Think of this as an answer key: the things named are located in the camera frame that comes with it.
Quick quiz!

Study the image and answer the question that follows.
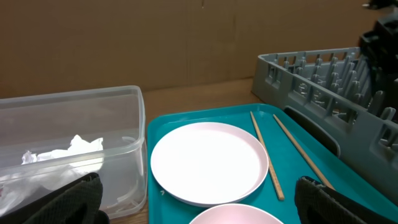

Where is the grey dishwasher rack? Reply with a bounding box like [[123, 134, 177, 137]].
[[252, 47, 397, 203]]

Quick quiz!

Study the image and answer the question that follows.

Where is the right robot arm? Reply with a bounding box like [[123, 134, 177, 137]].
[[359, 0, 397, 109]]

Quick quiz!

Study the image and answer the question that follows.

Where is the white tissue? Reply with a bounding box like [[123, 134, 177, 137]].
[[1, 135, 103, 215]]

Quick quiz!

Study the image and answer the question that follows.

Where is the pink bowl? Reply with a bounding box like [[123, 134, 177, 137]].
[[190, 203, 283, 224]]

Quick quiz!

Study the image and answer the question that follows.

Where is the teal plastic tray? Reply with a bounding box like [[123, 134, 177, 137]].
[[147, 104, 397, 223]]

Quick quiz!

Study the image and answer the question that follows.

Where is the white round plate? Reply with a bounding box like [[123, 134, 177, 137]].
[[150, 122, 269, 207]]

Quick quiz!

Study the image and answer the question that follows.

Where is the wooden chopstick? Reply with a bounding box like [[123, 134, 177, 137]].
[[273, 114, 335, 190], [250, 111, 285, 201]]

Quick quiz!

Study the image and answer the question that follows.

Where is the clear plastic bin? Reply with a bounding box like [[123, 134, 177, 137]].
[[1, 85, 147, 219]]

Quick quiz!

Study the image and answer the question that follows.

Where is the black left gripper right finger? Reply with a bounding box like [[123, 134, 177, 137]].
[[294, 176, 397, 224]]

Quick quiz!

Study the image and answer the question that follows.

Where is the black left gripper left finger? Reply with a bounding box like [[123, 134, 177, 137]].
[[1, 172, 109, 224]]

